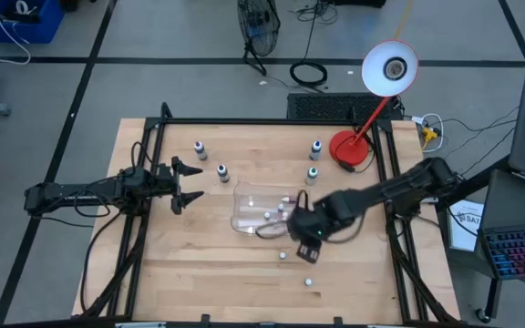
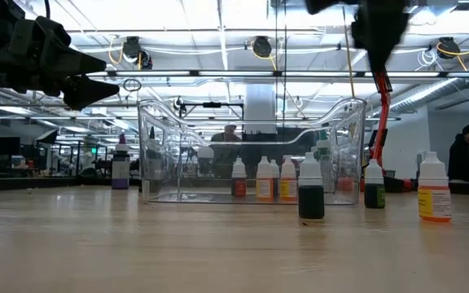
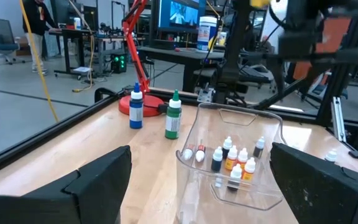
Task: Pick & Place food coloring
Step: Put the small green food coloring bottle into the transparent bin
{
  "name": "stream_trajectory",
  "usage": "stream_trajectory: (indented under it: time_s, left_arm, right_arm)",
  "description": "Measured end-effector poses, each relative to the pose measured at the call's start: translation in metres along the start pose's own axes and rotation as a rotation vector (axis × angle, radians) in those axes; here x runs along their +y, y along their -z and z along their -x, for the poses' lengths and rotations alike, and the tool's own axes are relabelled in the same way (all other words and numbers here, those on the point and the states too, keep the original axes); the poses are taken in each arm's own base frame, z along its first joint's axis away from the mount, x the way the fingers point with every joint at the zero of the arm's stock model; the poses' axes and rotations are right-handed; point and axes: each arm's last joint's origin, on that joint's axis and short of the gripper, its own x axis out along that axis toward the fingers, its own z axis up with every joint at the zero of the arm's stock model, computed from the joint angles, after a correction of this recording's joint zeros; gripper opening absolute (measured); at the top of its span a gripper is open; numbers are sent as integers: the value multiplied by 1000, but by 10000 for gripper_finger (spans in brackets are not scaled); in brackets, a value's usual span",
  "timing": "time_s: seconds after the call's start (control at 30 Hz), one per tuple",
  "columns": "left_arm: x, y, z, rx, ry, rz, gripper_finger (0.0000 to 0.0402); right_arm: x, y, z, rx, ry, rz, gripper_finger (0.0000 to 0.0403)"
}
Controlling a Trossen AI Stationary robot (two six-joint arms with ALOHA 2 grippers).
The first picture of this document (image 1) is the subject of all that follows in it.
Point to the black perforated panel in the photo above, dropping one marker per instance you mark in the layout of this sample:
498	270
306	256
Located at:
317	107

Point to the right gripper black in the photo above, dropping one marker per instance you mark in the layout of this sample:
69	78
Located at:
310	223

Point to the red desk lamp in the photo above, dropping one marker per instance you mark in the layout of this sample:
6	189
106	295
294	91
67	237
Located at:
349	148

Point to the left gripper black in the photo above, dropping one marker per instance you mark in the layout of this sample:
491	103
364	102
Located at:
177	187

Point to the small bottle, grey cap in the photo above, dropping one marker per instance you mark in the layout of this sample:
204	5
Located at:
316	150

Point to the blue storage bin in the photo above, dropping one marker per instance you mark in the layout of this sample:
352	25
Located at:
39	27

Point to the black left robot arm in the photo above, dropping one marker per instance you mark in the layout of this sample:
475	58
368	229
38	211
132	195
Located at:
62	193

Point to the black floor fan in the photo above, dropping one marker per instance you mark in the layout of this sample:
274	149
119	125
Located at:
259	27

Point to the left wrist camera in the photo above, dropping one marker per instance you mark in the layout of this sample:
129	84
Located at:
165	173

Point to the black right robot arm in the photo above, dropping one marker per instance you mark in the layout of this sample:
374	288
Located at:
394	187

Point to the yellow power adapter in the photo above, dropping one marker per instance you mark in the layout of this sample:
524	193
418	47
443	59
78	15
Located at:
429	134

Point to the clear plastic bin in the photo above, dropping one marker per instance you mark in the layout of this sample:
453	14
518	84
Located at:
249	214

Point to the green-capped food coloring bottle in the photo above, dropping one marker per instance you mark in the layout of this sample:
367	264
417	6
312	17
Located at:
311	175

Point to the black aluminium table frame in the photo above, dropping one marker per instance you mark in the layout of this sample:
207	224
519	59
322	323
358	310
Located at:
267	121

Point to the white paper sheet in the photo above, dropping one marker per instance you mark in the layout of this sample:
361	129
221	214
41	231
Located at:
465	232

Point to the black rolling stand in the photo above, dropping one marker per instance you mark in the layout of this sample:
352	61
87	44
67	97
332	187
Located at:
492	296

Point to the small red dropper bottle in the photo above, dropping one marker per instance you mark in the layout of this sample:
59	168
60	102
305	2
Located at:
289	199

